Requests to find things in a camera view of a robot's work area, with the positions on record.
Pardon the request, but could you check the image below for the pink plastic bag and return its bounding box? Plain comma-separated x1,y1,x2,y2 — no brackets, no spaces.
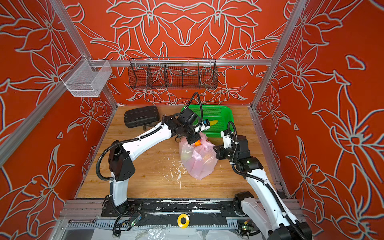
179,133,218,180

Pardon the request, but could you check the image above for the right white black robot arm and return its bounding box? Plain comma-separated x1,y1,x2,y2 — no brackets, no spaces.
214,121,312,240

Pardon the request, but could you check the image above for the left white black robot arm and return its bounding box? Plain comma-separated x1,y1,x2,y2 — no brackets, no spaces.
96,92,210,212

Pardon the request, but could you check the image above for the yellow banana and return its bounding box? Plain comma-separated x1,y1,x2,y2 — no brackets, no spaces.
210,120,218,126

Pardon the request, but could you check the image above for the green plastic basket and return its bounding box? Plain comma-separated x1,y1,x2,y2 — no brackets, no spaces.
181,104,235,139

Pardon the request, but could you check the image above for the black plastic tool case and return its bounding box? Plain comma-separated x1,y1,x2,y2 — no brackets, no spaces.
124,106,160,128

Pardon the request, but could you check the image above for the yellow tape roll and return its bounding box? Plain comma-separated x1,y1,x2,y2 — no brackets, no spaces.
177,214,190,229

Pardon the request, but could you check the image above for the black wire wall basket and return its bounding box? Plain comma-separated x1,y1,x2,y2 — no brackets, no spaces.
128,58,219,90

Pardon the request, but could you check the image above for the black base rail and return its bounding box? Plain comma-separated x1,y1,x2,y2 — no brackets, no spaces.
102,197,246,217

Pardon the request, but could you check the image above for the white wire mesh basket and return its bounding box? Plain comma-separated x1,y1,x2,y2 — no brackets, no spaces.
60,55,112,97

